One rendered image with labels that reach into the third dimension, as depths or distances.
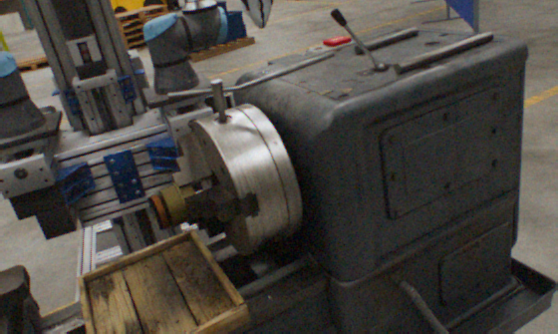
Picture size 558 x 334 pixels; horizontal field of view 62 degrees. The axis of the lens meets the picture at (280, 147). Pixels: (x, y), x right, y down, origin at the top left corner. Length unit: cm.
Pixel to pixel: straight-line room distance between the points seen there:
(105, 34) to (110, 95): 20
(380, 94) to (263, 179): 28
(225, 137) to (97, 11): 89
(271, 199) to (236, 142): 13
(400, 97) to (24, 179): 105
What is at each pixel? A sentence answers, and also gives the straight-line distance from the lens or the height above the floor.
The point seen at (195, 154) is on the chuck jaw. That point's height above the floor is 116.
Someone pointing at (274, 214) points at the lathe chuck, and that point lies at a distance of 92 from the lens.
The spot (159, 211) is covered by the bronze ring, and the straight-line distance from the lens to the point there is 97.
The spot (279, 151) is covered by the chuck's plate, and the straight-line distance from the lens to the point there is 91.
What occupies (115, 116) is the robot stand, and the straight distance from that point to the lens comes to 167.
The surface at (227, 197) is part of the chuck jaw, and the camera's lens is 90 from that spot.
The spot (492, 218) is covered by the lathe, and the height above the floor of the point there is 82.
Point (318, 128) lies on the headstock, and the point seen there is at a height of 122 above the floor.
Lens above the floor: 155
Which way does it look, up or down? 24 degrees down
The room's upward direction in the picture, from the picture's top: 11 degrees counter-clockwise
